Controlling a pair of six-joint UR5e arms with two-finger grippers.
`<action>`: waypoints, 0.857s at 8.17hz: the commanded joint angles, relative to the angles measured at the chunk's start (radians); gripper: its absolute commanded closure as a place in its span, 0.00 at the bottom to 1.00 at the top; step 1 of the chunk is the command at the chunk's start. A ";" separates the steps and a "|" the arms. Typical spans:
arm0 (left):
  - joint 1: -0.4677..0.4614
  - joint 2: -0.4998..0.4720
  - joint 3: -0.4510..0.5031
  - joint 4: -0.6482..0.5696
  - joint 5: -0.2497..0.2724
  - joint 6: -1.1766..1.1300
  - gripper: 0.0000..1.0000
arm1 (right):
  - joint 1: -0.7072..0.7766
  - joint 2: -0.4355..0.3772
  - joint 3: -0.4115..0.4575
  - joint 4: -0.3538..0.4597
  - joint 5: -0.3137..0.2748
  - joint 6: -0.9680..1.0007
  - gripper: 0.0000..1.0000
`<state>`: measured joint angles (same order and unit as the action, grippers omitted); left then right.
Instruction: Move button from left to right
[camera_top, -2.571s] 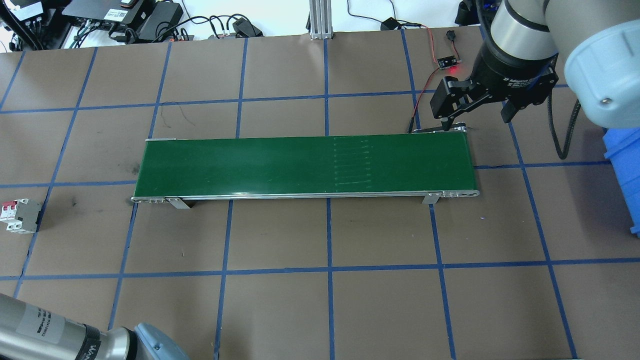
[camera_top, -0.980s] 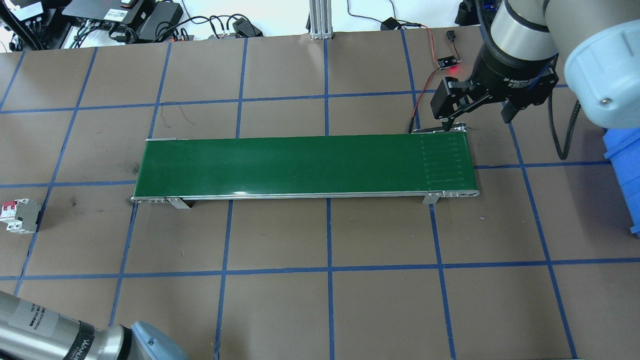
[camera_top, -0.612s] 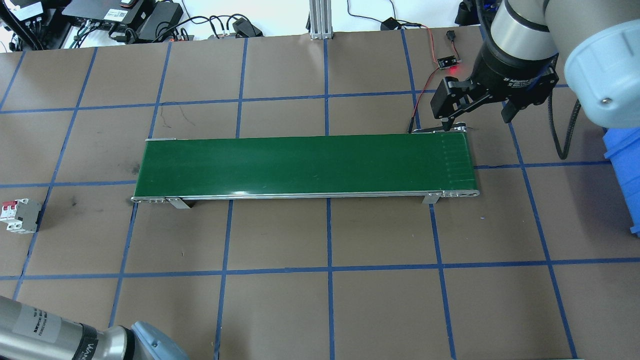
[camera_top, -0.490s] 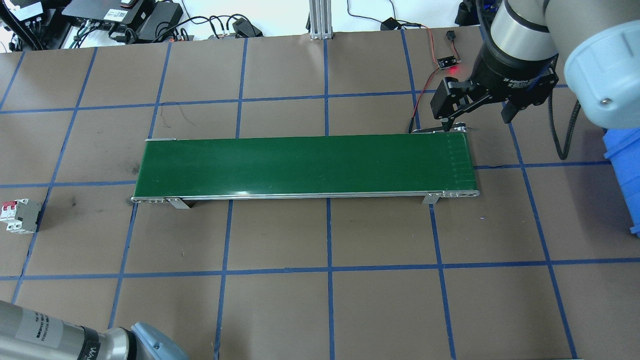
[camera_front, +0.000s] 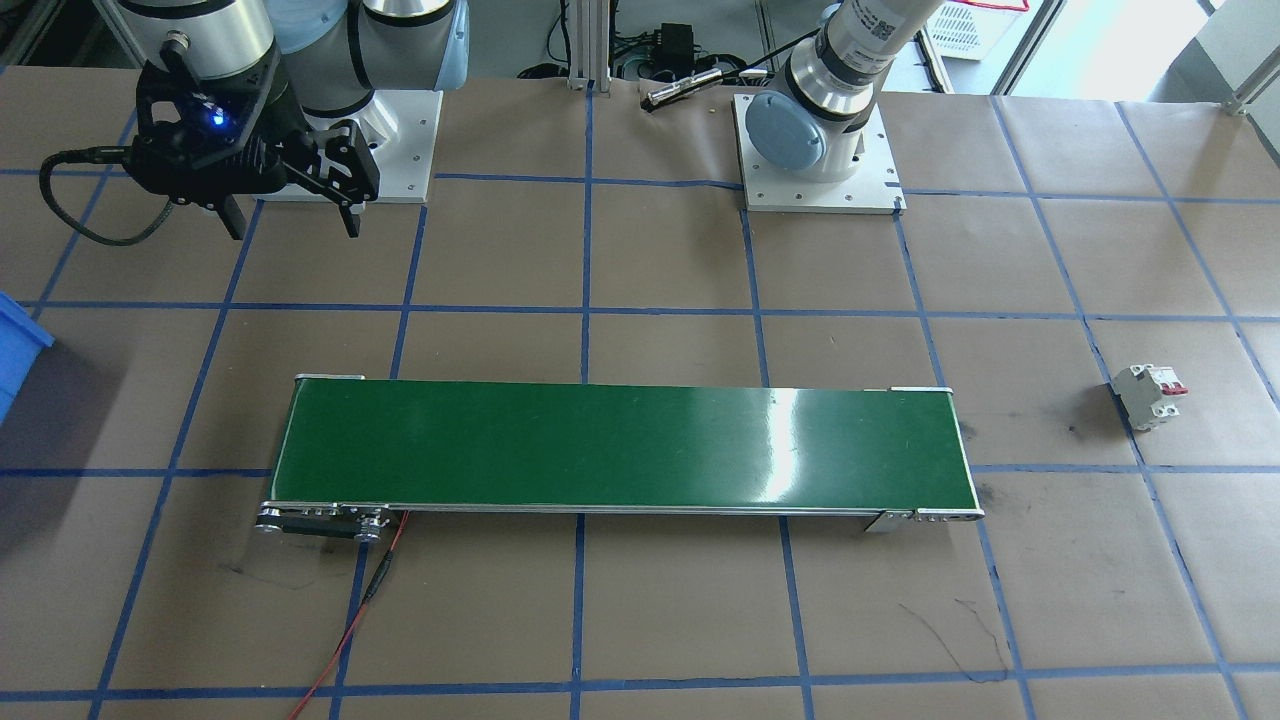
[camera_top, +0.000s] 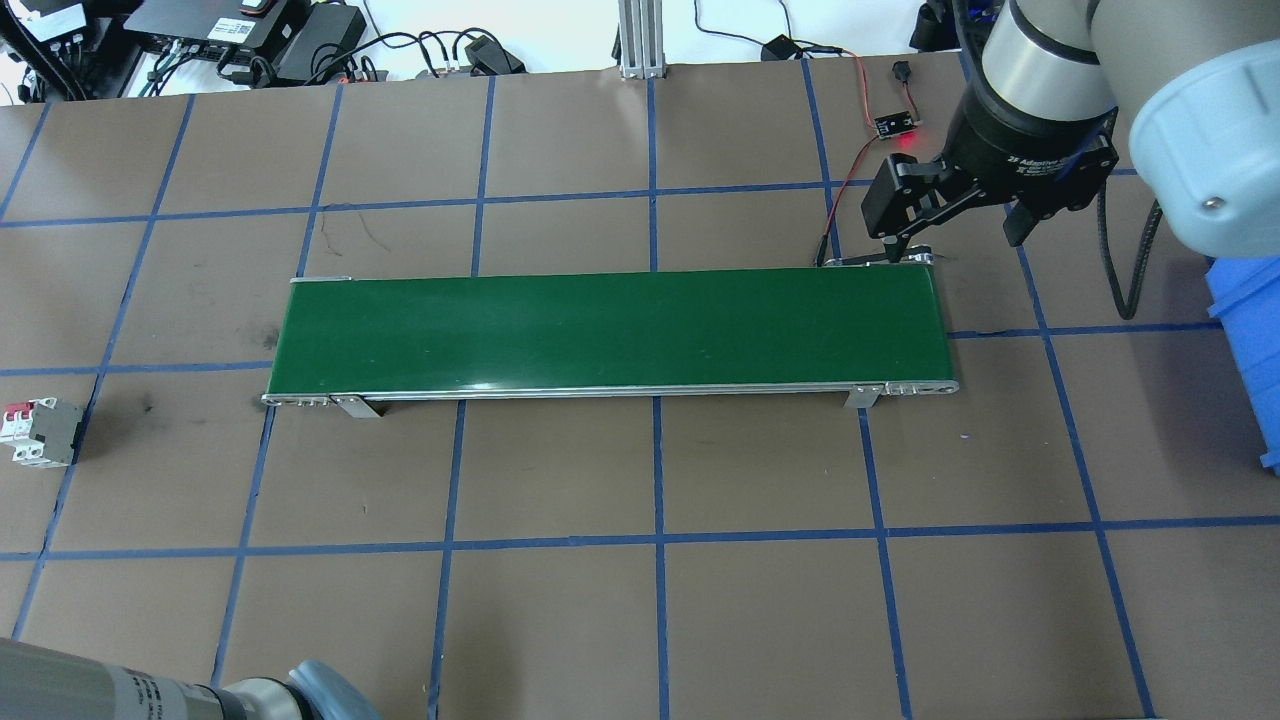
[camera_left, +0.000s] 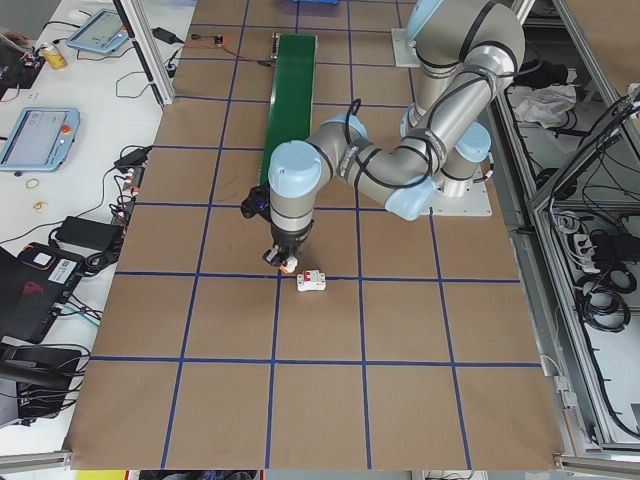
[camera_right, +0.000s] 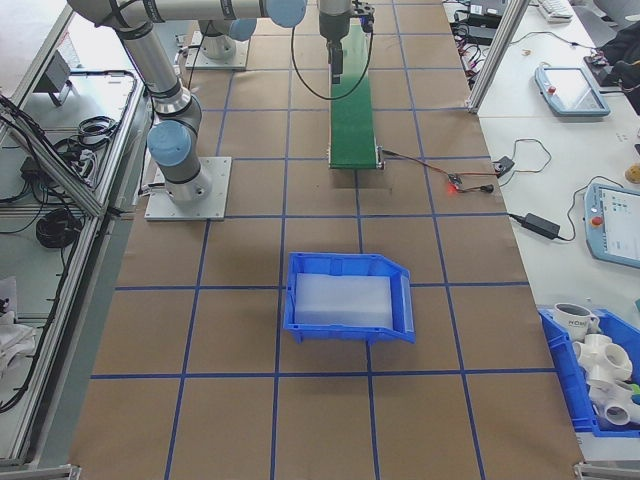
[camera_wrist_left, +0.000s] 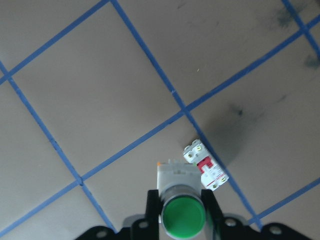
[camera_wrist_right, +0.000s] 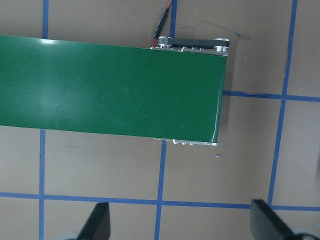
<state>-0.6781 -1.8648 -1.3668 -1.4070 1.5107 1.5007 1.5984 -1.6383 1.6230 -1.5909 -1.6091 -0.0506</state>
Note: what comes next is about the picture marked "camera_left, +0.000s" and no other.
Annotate white power strip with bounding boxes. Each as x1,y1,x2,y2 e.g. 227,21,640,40
567,232,601,274

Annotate black power adapter with cable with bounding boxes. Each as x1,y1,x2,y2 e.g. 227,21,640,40
113,146,152,169

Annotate power strip with plugs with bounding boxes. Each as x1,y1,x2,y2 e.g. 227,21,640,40
110,164,147,227

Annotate yellow can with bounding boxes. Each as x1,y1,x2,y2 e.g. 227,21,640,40
43,43,68,70

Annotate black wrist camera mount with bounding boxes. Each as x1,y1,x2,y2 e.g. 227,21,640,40
241,185,274,221

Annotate white crumpled cloth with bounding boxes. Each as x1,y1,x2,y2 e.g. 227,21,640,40
514,83,580,130

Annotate metal V-shaped frame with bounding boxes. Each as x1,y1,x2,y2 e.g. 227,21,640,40
492,0,640,466

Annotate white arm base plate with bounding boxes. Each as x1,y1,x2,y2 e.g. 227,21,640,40
391,27,422,69
422,177,495,220

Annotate blue grey teach pendant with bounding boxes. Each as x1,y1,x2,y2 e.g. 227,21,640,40
0,107,81,174
66,8,126,54

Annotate green conveyor belt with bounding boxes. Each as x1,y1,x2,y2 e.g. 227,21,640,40
258,32,321,189

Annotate black cloth bundle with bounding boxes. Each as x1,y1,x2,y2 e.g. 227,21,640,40
519,59,570,87

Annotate black coiled cable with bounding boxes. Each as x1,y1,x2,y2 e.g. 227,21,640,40
573,284,634,332

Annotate red black conveyor wire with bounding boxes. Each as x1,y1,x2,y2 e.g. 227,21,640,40
183,38,275,67

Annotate aluminium table edge bar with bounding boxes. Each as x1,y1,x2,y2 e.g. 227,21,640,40
552,449,640,472
0,449,75,472

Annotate white circuit breaker red switches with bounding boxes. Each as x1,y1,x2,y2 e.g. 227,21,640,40
295,268,327,294

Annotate black laptop red logo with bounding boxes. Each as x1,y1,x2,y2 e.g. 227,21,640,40
0,242,86,346

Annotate aluminium profile post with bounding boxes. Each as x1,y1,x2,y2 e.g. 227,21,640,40
112,0,176,105

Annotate large black power brick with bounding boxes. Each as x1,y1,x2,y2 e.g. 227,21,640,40
58,215,122,247

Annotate black flat device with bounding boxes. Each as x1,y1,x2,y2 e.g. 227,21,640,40
0,344,87,384

